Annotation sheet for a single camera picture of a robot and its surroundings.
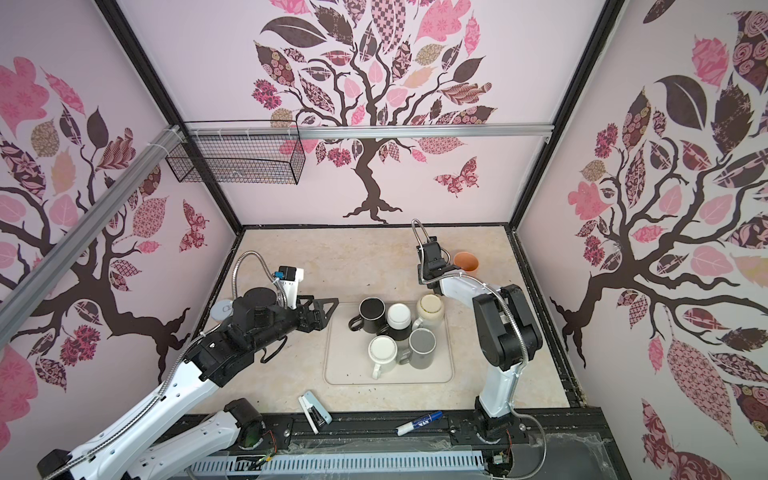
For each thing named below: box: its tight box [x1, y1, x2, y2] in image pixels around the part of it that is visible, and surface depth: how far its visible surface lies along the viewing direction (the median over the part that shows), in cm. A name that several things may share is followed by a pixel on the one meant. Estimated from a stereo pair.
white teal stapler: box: [298, 390, 333, 435], surface depth 76 cm
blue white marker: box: [395, 411, 444, 436], surface depth 76 cm
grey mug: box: [398, 328, 437, 370], surface depth 83 cm
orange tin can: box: [210, 300, 234, 321], surface depth 92 cm
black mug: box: [348, 296, 386, 334], surface depth 88 cm
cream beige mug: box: [412, 294, 445, 329], surface depth 89 cm
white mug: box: [368, 334, 398, 380], surface depth 81 cm
